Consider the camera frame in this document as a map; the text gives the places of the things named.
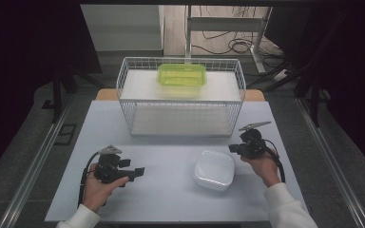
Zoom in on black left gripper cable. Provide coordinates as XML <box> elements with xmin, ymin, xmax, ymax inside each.
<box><xmin>77</xmin><ymin>151</ymin><xmax>101</xmax><ymax>209</ymax></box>

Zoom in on black floor cables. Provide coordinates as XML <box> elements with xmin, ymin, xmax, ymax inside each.
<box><xmin>191</xmin><ymin>5</ymin><xmax>283</xmax><ymax>59</ymax></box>

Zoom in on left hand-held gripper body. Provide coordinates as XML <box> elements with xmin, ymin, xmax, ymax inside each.
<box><xmin>92</xmin><ymin>144</ymin><xmax>137</xmax><ymax>185</ymax></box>

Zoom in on wooden board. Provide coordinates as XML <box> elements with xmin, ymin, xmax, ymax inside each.
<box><xmin>94</xmin><ymin>87</ymin><xmax>266</xmax><ymax>103</ymax></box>

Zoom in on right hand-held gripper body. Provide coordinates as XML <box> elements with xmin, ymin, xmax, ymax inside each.
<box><xmin>238</xmin><ymin>121</ymin><xmax>273</xmax><ymax>160</ymax></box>

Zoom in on white metal desk frame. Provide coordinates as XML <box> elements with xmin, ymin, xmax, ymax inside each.
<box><xmin>184</xmin><ymin>5</ymin><xmax>274</xmax><ymax>75</ymax></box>

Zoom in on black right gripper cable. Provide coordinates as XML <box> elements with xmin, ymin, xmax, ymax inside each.
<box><xmin>261</xmin><ymin>138</ymin><xmax>286</xmax><ymax>184</ymax></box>

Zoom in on black stand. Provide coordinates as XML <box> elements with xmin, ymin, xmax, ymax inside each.
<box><xmin>50</xmin><ymin>61</ymin><xmax>106</xmax><ymax>125</ymax></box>
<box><xmin>246</xmin><ymin>58</ymin><xmax>331</xmax><ymax>128</ymax></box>

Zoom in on aluminium rail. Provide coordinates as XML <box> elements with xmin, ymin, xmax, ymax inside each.
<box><xmin>0</xmin><ymin>94</ymin><xmax>74</xmax><ymax>228</ymax></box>
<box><xmin>295</xmin><ymin>97</ymin><xmax>365</xmax><ymax>228</ymax></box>

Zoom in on green transparent plastic container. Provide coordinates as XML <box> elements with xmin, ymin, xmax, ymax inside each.
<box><xmin>156</xmin><ymin>63</ymin><xmax>208</xmax><ymax>98</ymax></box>

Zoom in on white cabinet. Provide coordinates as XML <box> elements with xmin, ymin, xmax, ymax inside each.
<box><xmin>80</xmin><ymin>4</ymin><xmax>166</xmax><ymax>53</ymax></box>

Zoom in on white power strip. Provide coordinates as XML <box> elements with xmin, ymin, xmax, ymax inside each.
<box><xmin>271</xmin><ymin>67</ymin><xmax>291</xmax><ymax>83</ymax></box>

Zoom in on white wire rack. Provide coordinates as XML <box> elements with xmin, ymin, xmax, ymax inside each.
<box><xmin>115</xmin><ymin>56</ymin><xmax>247</xmax><ymax>138</ymax></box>

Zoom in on person's left hand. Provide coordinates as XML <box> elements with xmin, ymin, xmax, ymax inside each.
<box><xmin>82</xmin><ymin>172</ymin><xmax>130</xmax><ymax>214</ymax></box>

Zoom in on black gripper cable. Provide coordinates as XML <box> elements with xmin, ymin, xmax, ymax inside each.
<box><xmin>261</xmin><ymin>138</ymin><xmax>286</xmax><ymax>184</ymax></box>
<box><xmin>77</xmin><ymin>151</ymin><xmax>101</xmax><ymax>209</ymax></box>

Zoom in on person's right hand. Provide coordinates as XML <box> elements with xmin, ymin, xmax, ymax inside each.
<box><xmin>240</xmin><ymin>151</ymin><xmax>281</xmax><ymax>189</ymax></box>

